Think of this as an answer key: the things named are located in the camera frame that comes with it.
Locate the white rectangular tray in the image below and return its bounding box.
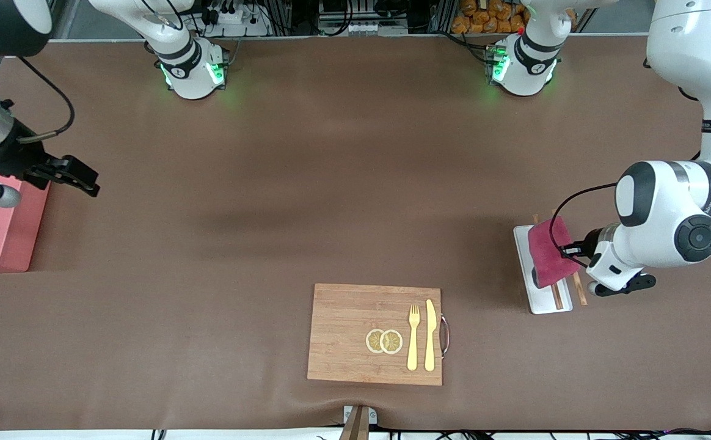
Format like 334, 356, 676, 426
512, 224, 574, 315

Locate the pink plastic bin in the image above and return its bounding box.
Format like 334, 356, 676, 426
0, 171, 51, 274

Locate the red cloth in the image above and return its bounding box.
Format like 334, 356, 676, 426
527, 217, 583, 289

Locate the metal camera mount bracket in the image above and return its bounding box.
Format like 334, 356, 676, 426
338, 405, 378, 440

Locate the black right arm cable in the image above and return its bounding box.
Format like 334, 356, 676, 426
16, 56, 76, 145

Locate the wooden cutting board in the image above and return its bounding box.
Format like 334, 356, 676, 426
307, 283, 451, 387

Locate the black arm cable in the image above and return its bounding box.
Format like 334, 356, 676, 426
16, 56, 76, 145
549, 182, 619, 270

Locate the yellow fork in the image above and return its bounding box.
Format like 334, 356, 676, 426
407, 304, 421, 372

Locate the brown table cover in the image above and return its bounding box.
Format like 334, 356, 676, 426
0, 34, 711, 432

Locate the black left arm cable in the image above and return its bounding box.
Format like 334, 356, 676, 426
549, 182, 619, 270

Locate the gray electronics box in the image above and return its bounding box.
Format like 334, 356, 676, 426
318, 0, 409, 36

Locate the orange snack pile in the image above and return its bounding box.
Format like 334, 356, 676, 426
451, 0, 530, 34

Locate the white power strip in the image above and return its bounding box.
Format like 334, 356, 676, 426
200, 5, 271, 37

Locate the yellow knife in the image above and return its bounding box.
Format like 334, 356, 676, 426
424, 299, 437, 372

